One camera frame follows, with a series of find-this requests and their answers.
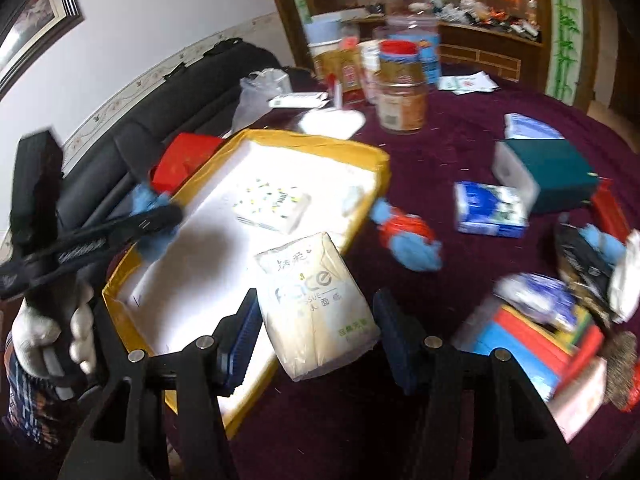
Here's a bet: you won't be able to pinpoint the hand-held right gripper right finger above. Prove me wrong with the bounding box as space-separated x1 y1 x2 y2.
372 287 583 480

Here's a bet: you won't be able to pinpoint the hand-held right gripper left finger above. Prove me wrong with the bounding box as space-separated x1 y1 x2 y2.
57 287 263 480

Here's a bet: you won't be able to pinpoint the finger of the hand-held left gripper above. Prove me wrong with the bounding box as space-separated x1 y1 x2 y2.
47 202 184 283
114 136 157 192

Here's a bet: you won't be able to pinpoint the light blue knit cloth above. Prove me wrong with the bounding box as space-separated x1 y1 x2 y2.
131 182 187 263

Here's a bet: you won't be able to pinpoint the cream tissue pack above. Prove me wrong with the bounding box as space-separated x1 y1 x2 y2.
254 232 382 382

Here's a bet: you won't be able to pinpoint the yellow box with white inside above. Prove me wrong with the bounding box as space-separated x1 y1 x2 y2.
101 129 391 439

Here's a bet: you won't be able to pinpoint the red and blue glove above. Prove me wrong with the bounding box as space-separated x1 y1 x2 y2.
369 197 445 273

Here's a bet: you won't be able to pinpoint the red and blue foam pack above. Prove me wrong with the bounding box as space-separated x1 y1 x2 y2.
452 302 576 392

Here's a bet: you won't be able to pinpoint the blue white patterned pouch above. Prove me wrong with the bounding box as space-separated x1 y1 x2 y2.
492 272 591 333

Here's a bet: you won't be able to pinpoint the multicoloured foam sheet pack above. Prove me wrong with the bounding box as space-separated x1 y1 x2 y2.
555 305 607 402

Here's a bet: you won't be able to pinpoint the pink packet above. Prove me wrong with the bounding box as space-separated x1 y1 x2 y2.
547 355 609 443

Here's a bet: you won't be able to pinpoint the brown knit hat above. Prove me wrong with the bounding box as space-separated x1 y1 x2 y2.
602 332 639 409

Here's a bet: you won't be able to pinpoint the white fluffy cloth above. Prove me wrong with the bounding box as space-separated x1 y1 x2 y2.
607 230 640 324

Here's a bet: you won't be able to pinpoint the person's left forearm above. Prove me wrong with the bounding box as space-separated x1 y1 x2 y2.
0 340 96 458

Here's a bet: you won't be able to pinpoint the person's left hand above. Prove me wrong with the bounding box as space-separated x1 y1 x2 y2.
11 284 99 377

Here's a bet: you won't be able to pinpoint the red paper bag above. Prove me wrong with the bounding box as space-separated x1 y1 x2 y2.
151 132 224 196

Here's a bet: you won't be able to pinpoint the black sofa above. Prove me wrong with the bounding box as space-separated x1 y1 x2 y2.
0 39 301 311

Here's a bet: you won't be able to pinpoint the dotted white tissue pack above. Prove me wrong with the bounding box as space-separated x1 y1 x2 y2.
232 177 312 235

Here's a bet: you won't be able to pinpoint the clear plastic bag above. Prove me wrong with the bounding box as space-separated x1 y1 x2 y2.
232 67 294 136

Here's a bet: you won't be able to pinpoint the blue and white tissue pack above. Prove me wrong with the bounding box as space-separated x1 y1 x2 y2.
454 181 530 239

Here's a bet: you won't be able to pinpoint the flat white box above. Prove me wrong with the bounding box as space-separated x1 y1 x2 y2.
268 92 331 110

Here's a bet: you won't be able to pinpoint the white face mask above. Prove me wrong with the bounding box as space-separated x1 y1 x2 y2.
297 108 367 140

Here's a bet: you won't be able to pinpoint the black item with blue bits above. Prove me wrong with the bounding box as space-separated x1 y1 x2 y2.
554 220 626 329

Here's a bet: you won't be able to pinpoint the dark green box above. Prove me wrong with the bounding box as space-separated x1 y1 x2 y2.
492 137 601 216

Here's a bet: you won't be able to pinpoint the red and yellow carton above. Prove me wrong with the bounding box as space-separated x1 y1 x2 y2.
312 47 371 107

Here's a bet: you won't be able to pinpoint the light blue bowl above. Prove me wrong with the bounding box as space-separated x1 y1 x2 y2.
303 15 344 47

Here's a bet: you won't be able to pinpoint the red flat item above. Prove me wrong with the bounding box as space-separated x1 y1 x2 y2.
590 180 632 247

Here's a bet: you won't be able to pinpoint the red-lidded jar with brown filling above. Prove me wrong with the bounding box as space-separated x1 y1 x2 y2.
375 40 430 135

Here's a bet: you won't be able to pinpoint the white printed cup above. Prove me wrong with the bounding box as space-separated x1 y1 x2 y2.
357 40 383 106

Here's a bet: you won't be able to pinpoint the small blue white packet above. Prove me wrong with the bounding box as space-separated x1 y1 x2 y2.
504 112 566 142

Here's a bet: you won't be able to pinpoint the white papers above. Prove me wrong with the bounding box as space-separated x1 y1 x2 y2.
440 72 501 96

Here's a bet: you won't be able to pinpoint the large clear red-lidded jar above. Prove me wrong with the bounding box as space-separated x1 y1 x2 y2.
384 0 442 88

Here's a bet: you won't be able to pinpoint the framed wall picture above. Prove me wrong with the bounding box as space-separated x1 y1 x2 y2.
0 0 85 98

